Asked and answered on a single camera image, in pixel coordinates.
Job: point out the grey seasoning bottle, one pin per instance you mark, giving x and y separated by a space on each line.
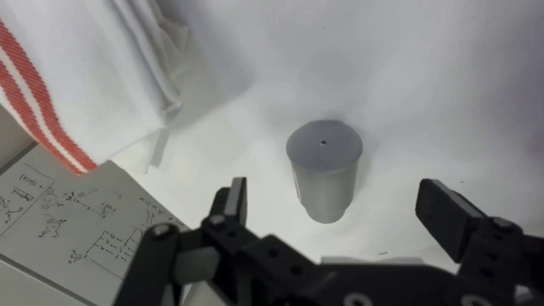
325 156

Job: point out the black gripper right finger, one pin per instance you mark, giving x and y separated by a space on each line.
448 216

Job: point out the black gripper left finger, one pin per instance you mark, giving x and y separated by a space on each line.
228 211

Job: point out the printed paper sheet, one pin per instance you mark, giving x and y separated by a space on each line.
77 233

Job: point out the white cloth with red stripes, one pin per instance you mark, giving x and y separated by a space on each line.
89 78

